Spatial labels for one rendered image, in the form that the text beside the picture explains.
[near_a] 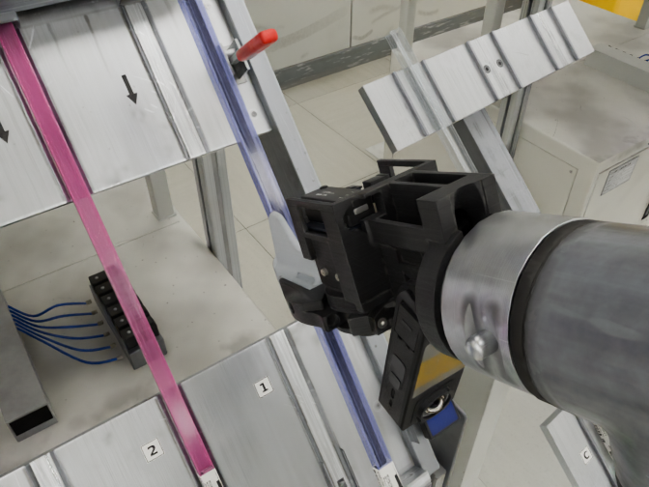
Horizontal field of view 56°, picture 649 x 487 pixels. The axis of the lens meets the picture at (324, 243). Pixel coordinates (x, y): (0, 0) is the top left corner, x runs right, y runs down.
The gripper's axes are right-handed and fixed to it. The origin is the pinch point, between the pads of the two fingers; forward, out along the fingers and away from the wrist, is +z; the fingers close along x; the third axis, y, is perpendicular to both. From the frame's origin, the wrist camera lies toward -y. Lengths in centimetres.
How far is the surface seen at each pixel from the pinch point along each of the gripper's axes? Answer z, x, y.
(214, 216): 51, -11, -5
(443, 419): 2.5, -10.6, -22.0
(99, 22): 18.3, 3.3, 21.7
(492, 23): 59, -86, 9
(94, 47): 17.8, 4.7, 19.8
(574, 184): 44, -85, -27
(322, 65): 208, -132, 6
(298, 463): 7.5, 3.0, -20.8
